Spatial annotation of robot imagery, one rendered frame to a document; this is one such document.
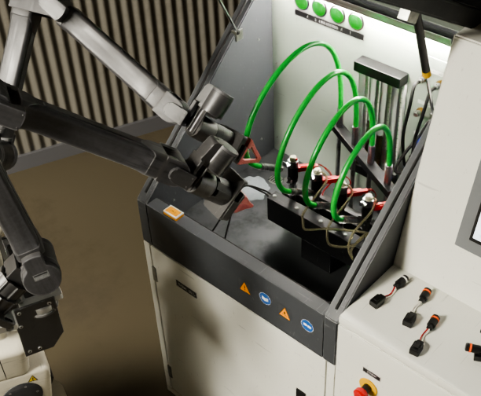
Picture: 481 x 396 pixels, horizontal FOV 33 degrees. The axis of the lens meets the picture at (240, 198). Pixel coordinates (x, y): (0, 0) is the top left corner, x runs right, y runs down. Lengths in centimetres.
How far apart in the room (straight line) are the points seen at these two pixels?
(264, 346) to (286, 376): 10
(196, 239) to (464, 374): 77
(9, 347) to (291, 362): 72
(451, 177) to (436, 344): 37
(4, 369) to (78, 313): 126
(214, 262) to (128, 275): 129
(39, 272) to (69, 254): 188
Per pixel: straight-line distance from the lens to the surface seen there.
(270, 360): 225
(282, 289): 199
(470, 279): 193
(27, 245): 165
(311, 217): 213
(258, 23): 233
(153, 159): 160
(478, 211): 185
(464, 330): 191
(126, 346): 315
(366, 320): 190
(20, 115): 148
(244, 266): 205
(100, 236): 360
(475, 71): 177
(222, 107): 183
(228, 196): 173
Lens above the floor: 241
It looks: 41 degrees down
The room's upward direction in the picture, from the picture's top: 3 degrees counter-clockwise
